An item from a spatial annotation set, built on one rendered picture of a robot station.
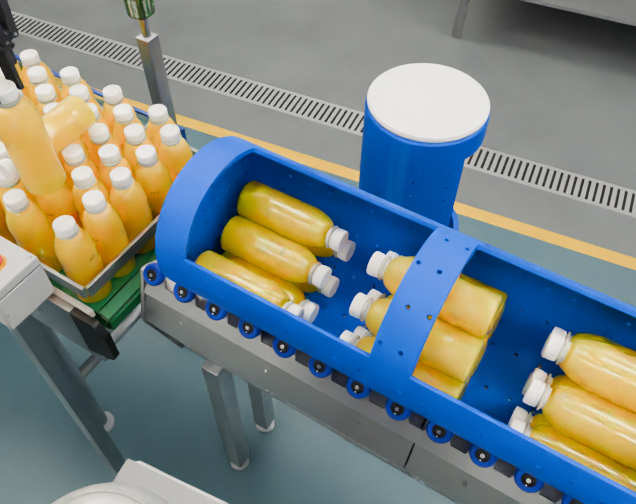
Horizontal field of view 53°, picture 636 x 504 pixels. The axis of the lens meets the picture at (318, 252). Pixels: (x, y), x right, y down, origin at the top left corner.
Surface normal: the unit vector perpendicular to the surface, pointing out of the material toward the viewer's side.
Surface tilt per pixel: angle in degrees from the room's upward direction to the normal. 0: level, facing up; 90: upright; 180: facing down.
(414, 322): 39
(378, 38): 0
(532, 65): 0
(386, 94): 0
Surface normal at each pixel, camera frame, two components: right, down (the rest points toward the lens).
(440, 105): 0.00, -0.62
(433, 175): 0.07, 0.78
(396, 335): -0.40, 0.11
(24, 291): 0.86, 0.41
